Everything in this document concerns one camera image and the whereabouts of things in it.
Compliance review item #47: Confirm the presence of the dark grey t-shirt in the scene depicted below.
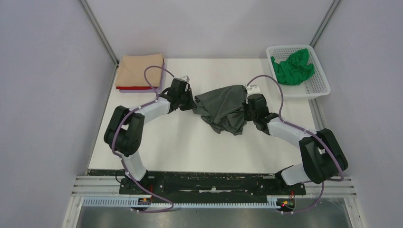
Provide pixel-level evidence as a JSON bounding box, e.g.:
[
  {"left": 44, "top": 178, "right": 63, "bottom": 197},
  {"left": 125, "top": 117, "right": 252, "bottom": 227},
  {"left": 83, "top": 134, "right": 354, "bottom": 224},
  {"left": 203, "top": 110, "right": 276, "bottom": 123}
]
[{"left": 193, "top": 85, "right": 247, "bottom": 136}]

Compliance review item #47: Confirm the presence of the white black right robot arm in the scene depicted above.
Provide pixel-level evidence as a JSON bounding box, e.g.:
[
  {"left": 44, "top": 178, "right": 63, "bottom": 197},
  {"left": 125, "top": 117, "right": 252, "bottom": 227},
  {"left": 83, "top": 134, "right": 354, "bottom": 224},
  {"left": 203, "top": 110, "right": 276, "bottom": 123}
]
[{"left": 243, "top": 94, "right": 348, "bottom": 194}]

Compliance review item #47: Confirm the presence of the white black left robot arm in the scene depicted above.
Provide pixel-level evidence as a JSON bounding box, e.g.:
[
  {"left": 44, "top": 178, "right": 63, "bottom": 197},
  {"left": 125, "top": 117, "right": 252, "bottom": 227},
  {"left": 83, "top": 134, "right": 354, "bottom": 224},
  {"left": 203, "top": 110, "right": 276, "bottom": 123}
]
[{"left": 104, "top": 76, "right": 195, "bottom": 194}]

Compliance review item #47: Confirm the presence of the green crumpled t-shirt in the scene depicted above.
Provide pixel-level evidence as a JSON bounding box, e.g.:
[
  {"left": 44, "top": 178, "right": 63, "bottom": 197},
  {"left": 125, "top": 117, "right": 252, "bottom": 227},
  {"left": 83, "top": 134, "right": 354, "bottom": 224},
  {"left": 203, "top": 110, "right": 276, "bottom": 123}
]
[{"left": 270, "top": 48, "right": 315, "bottom": 86}]

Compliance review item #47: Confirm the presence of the beige folded t-shirt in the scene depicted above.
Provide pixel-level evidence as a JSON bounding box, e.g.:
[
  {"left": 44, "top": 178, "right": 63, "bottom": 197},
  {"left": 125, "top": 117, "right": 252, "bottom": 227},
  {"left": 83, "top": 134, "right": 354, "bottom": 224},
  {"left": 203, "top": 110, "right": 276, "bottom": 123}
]
[{"left": 115, "top": 53, "right": 164, "bottom": 88}]

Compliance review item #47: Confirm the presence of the white plastic laundry basket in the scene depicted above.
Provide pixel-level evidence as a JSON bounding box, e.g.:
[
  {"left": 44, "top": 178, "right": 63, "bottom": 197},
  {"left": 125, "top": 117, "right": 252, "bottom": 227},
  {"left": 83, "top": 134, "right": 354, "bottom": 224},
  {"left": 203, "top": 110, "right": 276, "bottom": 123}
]
[{"left": 266, "top": 44, "right": 331, "bottom": 99}]

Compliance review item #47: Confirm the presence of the red folded t-shirt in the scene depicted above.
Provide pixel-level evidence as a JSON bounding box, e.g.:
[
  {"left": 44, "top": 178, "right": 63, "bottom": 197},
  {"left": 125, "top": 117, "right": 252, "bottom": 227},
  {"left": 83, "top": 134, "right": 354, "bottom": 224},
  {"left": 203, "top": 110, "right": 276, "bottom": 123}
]
[{"left": 116, "top": 86, "right": 152, "bottom": 91}]

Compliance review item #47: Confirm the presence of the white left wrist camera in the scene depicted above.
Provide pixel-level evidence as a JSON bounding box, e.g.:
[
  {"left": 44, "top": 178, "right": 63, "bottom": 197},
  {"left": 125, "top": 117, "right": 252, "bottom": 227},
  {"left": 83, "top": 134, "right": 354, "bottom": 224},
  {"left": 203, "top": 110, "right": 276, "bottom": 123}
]
[{"left": 180, "top": 76, "right": 190, "bottom": 83}]

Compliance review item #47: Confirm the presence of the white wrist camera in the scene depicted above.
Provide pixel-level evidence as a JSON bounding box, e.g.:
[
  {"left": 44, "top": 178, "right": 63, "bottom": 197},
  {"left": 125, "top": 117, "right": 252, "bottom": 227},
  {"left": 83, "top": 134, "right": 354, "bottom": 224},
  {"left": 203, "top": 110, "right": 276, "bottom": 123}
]
[
  {"left": 245, "top": 85, "right": 261, "bottom": 102},
  {"left": 180, "top": 76, "right": 190, "bottom": 83}
]

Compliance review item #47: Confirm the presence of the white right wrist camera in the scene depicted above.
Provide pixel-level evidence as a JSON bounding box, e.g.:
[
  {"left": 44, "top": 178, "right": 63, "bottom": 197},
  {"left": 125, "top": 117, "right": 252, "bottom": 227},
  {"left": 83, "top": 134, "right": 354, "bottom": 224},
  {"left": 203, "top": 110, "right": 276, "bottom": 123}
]
[{"left": 245, "top": 85, "right": 261, "bottom": 102}]

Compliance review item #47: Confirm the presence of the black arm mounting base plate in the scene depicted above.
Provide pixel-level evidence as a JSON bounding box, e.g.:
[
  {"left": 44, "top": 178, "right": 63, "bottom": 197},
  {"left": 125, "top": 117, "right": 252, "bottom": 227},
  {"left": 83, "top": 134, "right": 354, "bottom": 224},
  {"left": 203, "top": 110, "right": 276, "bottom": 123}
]
[{"left": 139, "top": 171, "right": 306, "bottom": 204}]

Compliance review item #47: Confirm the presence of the white slotted cable duct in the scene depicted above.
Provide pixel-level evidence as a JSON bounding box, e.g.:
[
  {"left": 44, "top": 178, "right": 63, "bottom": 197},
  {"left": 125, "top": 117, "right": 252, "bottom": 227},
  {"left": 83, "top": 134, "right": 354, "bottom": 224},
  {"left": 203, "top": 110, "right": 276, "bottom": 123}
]
[{"left": 82, "top": 197, "right": 292, "bottom": 209}]

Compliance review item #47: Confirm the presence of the left aluminium corner post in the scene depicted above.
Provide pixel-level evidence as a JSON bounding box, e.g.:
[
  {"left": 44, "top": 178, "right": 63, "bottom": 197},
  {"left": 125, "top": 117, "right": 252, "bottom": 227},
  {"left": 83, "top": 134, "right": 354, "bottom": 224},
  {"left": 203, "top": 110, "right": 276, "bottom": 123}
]
[{"left": 78, "top": 0, "right": 119, "bottom": 67}]

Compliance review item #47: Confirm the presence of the aluminium corner post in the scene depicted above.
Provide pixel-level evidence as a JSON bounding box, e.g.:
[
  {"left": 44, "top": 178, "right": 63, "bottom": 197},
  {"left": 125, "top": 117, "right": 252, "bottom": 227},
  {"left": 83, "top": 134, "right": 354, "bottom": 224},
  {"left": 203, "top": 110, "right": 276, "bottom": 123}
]
[
  {"left": 309, "top": 0, "right": 342, "bottom": 48},
  {"left": 78, "top": 0, "right": 119, "bottom": 67}
]

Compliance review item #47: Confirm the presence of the right aluminium corner post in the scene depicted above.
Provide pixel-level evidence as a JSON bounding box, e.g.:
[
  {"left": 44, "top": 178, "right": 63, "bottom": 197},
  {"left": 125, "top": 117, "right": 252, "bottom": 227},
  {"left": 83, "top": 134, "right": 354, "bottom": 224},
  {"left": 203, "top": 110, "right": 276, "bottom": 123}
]
[{"left": 309, "top": 0, "right": 342, "bottom": 48}]

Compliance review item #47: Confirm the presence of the aluminium frame rail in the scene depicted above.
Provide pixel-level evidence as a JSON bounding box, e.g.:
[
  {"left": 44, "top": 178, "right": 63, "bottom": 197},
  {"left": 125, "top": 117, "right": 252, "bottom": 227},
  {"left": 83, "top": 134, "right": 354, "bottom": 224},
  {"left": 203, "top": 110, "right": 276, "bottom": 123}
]
[{"left": 71, "top": 176, "right": 357, "bottom": 198}]

